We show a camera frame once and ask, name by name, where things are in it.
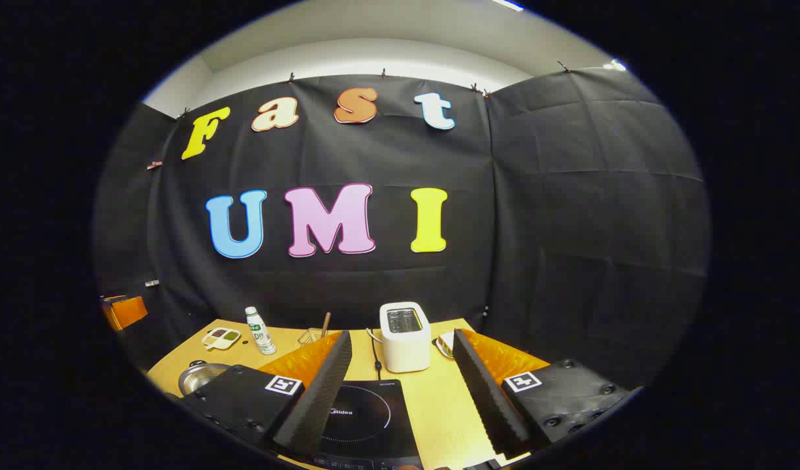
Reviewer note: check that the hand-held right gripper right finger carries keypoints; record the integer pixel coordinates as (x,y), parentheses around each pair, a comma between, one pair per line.
(488,398)

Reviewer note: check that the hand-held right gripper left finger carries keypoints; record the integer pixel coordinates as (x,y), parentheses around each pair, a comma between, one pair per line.
(321,398)

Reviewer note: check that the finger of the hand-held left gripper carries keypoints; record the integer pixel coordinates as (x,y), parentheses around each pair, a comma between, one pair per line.
(127,311)

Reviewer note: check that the black induction cooktop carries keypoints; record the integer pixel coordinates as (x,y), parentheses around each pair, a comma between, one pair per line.
(373,421)

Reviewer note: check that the small white plate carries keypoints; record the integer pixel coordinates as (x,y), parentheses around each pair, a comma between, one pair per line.
(439,349)

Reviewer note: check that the sandwich with lettuce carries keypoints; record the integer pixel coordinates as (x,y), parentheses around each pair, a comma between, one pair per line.
(447,341)

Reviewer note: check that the white drink bottle green label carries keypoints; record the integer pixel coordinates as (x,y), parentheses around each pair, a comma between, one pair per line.
(261,333)

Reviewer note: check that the white toaster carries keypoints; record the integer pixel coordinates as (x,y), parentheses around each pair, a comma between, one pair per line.
(405,349)

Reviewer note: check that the white divided dish of beans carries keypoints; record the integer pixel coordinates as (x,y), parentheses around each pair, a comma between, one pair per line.
(221,337)

